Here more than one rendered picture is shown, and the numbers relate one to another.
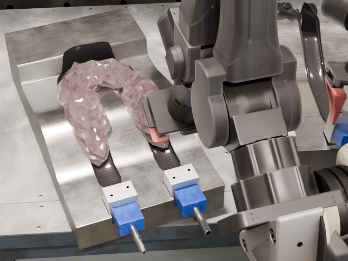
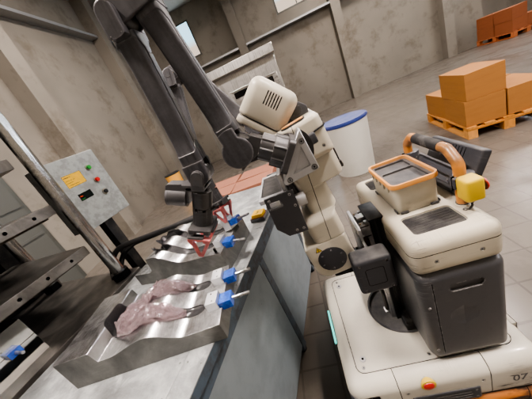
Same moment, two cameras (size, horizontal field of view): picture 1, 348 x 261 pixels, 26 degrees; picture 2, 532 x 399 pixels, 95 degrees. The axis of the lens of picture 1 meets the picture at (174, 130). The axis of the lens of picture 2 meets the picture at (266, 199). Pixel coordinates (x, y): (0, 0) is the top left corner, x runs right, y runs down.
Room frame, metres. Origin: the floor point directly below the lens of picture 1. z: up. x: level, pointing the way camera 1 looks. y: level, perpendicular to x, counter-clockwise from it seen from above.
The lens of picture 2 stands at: (0.32, 0.49, 1.33)
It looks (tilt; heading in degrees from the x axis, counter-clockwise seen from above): 21 degrees down; 299
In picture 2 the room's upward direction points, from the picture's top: 25 degrees counter-clockwise
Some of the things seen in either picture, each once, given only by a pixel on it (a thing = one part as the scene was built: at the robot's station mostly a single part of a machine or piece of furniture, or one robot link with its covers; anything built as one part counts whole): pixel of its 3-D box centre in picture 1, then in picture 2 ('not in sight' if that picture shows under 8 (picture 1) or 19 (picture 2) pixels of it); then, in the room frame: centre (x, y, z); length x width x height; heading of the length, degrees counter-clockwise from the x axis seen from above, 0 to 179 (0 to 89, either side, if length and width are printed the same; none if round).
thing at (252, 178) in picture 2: not in sight; (243, 195); (2.21, -2.39, 0.22); 1.29 x 0.93 x 0.45; 18
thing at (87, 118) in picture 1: (109, 96); (150, 303); (1.07, 0.12, 0.90); 0.26 x 0.18 x 0.08; 22
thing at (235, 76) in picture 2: not in sight; (257, 109); (2.85, -5.72, 1.14); 1.75 x 1.35 x 2.28; 16
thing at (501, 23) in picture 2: not in sight; (507, 22); (-3.92, -10.60, 0.40); 1.35 x 0.96 x 0.80; 107
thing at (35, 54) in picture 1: (105, 113); (156, 314); (1.07, 0.13, 0.85); 0.50 x 0.26 x 0.11; 22
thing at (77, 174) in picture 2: not in sight; (134, 260); (1.90, -0.38, 0.73); 0.30 x 0.22 x 1.47; 94
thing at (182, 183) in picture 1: (192, 204); (232, 275); (0.84, -0.03, 0.85); 0.13 x 0.05 x 0.05; 22
